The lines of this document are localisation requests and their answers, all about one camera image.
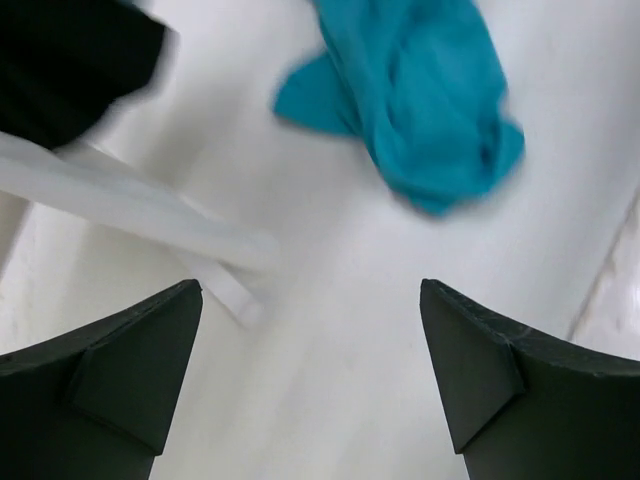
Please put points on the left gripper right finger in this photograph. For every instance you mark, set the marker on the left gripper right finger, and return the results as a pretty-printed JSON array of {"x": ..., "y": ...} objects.
[{"x": 522, "y": 404}]

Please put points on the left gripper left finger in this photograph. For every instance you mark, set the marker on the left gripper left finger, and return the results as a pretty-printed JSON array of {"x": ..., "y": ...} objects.
[{"x": 98, "y": 402}]

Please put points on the teal t shirt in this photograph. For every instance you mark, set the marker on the teal t shirt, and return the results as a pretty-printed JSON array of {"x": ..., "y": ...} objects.
[{"x": 420, "y": 83}]

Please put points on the metal clothes rack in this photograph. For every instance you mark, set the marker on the metal clothes rack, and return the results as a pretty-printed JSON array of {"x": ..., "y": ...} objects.
[{"x": 97, "y": 187}]

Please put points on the black hanging garment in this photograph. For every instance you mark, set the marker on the black hanging garment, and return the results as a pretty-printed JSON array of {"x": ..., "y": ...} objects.
[{"x": 65, "y": 63}]

